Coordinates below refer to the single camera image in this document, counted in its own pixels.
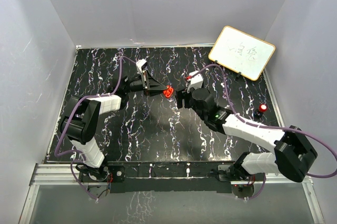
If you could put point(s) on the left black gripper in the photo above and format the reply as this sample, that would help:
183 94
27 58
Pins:
153 87

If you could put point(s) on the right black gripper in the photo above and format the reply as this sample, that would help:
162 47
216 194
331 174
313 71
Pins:
181 94

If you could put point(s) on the red earbud charging case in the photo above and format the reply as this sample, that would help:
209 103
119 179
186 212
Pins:
168 92

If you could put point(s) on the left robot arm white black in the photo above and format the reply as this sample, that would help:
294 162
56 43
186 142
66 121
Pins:
80 118

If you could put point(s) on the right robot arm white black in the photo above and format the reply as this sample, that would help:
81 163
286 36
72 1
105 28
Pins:
287 151

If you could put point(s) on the red emergency stop button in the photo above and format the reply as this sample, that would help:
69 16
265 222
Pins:
261 110

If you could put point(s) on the black front base bar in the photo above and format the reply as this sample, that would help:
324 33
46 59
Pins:
167 176

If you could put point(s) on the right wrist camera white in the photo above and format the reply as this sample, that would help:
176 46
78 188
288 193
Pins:
194 81

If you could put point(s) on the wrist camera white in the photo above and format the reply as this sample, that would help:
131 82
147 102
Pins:
194 81
141 65

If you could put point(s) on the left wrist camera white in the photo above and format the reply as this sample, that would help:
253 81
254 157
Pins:
141 65

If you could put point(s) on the whiteboard with wooden frame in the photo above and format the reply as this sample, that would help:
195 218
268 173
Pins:
241 52

